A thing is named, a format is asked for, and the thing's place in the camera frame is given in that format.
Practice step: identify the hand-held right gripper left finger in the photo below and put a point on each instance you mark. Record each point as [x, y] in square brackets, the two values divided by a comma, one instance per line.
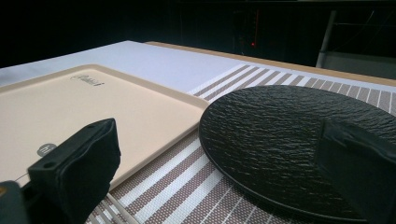
[77, 168]

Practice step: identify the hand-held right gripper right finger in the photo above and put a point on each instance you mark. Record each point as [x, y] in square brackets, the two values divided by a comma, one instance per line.
[358, 161]

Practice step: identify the beige plastic tray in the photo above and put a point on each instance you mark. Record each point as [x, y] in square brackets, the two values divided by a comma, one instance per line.
[93, 112]

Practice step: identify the black textured round plate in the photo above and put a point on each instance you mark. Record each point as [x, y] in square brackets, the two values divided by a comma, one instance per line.
[267, 137]

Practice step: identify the brown white striped placemat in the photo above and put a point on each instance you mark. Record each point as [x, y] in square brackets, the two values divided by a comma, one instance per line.
[186, 193]

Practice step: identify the grey metal stand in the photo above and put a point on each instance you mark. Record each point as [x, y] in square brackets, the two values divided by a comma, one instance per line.
[327, 40]

